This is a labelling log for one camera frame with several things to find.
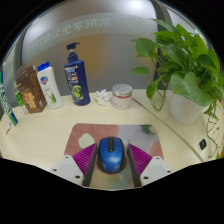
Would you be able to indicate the blue and black computer mouse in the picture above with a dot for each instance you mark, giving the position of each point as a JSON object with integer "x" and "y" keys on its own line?
{"x": 112, "y": 155}

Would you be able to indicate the white blue-capped lotion bottle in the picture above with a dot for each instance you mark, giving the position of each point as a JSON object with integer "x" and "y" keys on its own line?
{"x": 50, "y": 88}

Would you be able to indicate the brown cardboard box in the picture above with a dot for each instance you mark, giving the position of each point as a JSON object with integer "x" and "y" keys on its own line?
{"x": 31, "y": 91}

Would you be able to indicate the small clear green-label bottle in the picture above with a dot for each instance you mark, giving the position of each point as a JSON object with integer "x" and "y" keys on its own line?
{"x": 20, "y": 99}

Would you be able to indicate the green plant in white pot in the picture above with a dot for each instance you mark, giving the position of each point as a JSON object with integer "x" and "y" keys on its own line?
{"x": 186, "y": 83}

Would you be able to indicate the white green shuttlecock tube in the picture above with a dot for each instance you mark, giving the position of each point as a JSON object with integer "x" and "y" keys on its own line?
{"x": 8, "y": 106}

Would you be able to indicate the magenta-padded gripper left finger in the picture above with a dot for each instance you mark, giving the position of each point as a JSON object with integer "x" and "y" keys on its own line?
{"x": 85, "y": 160}

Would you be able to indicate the small white round jar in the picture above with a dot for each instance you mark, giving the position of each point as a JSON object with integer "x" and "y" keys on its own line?
{"x": 121, "y": 96}

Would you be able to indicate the dark blue shampoo bottle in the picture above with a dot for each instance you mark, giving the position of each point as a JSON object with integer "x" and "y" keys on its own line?
{"x": 77, "y": 83}

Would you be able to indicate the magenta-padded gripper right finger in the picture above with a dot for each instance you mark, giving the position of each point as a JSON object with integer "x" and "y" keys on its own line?
{"x": 140, "y": 160}

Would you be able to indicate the floral pastel mouse pad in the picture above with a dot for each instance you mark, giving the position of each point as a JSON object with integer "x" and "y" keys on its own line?
{"x": 83, "y": 136}

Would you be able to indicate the crumpled white tissue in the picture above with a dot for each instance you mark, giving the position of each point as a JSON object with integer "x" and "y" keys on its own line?
{"x": 102, "y": 97}

